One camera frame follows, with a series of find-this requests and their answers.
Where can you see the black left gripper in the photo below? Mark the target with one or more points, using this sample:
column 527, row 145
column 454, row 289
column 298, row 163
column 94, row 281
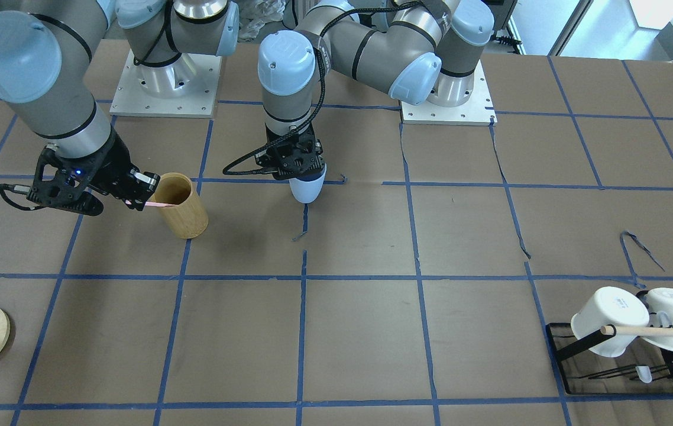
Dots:
column 316, row 147

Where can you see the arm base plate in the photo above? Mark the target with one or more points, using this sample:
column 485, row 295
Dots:
column 185, row 89
column 464, row 101

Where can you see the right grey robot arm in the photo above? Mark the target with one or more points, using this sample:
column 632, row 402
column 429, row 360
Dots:
column 46, row 47

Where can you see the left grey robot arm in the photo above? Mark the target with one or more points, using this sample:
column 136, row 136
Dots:
column 413, row 51

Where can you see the wooden rack dowel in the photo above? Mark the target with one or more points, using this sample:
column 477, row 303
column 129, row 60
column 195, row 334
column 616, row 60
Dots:
column 614, row 330

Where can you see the bamboo cylinder holder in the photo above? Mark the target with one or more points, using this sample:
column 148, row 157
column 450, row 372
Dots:
column 183, row 211

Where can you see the pink chopstick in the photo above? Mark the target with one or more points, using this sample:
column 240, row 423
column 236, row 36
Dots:
column 148, row 203

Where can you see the light blue plastic cup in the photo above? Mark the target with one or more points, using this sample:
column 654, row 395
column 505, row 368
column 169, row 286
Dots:
column 306, row 189

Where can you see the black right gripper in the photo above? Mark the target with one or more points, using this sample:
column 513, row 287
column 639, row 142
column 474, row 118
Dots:
column 113, row 167

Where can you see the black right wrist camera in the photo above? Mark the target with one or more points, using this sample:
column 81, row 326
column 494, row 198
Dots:
column 60, row 183

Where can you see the black wire mug rack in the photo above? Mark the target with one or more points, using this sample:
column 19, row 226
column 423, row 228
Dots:
column 614, row 365

